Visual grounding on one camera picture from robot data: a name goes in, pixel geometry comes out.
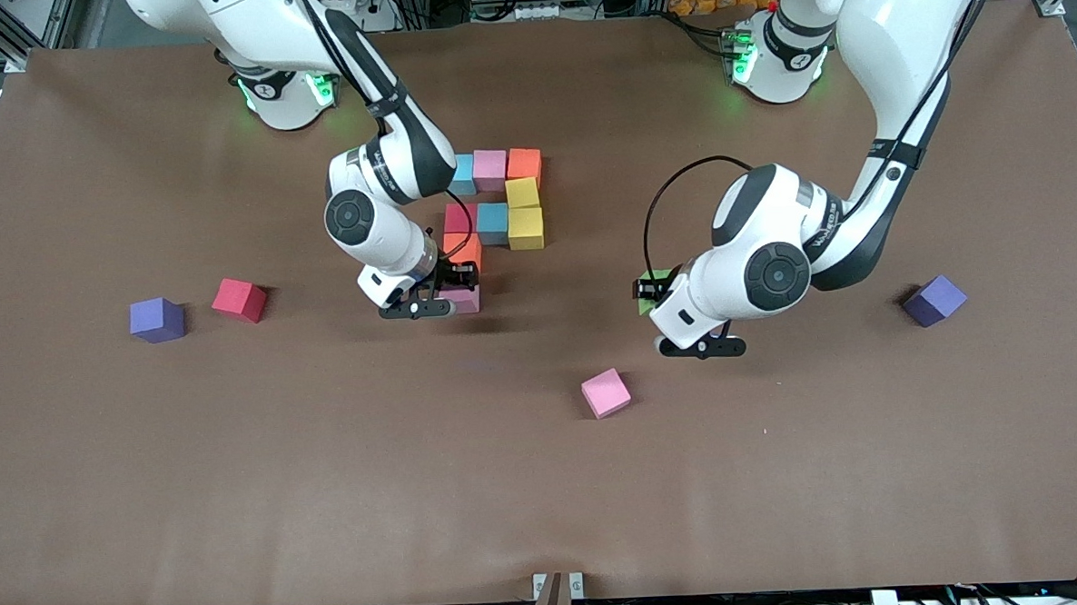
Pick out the green foam cube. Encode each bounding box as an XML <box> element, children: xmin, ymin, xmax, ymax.
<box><xmin>637</xmin><ymin>267</ymin><xmax>683</xmax><ymax>315</ymax></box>

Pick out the orange foam cube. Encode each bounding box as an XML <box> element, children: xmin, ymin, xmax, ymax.
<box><xmin>443</xmin><ymin>233</ymin><xmax>484</xmax><ymax>273</ymax></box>
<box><xmin>506</xmin><ymin>147</ymin><xmax>544</xmax><ymax>191</ymax></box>

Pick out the yellow foam cube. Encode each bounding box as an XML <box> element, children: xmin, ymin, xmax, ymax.
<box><xmin>507</xmin><ymin>207</ymin><xmax>546</xmax><ymax>252</ymax></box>
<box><xmin>504</xmin><ymin>176</ymin><xmax>542</xmax><ymax>211</ymax></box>

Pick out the purple foam cube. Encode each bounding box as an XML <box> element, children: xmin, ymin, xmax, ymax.
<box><xmin>901</xmin><ymin>273</ymin><xmax>970</xmax><ymax>329</ymax></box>
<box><xmin>128</xmin><ymin>296</ymin><xmax>186</xmax><ymax>345</ymax></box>

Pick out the white power strip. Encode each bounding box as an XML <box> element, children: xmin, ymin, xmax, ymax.
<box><xmin>316</xmin><ymin>0</ymin><xmax>400</xmax><ymax>35</ymax></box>

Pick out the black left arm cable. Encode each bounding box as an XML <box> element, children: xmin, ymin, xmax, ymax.
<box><xmin>639</xmin><ymin>154</ymin><xmax>758</xmax><ymax>281</ymax></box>

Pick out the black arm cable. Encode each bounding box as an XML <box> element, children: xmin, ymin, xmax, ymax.
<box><xmin>443</xmin><ymin>190</ymin><xmax>476</xmax><ymax>263</ymax></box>
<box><xmin>639</xmin><ymin>154</ymin><xmax>758</xmax><ymax>281</ymax></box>

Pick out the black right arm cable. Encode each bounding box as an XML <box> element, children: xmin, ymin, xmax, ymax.
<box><xmin>443</xmin><ymin>190</ymin><xmax>476</xmax><ymax>263</ymax></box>

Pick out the small metal bracket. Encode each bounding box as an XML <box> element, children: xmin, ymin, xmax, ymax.
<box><xmin>532</xmin><ymin>570</ymin><xmax>585</xmax><ymax>602</ymax></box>

